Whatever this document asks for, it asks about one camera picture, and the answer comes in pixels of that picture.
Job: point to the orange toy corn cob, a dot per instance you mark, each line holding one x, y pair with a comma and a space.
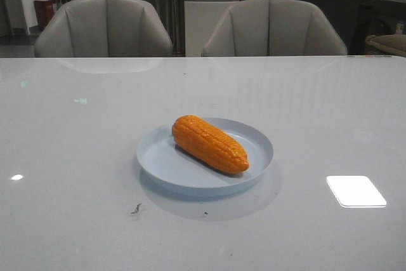
210, 144

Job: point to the light blue round plate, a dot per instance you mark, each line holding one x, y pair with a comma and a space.
171, 167

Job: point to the small debris scrap on table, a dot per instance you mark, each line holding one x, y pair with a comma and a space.
136, 210

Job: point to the right beige upholstered chair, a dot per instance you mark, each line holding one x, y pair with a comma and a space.
273, 28

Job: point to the beige upholstered chair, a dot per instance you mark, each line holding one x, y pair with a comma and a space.
273, 28
104, 28

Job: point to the left beige upholstered chair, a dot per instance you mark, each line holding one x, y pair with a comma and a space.
104, 28

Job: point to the red trash bin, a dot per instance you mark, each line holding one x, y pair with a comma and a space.
44, 12

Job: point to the brown cushion at right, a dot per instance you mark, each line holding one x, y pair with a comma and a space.
387, 44

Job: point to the dark side table at right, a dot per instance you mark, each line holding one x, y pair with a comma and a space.
377, 17

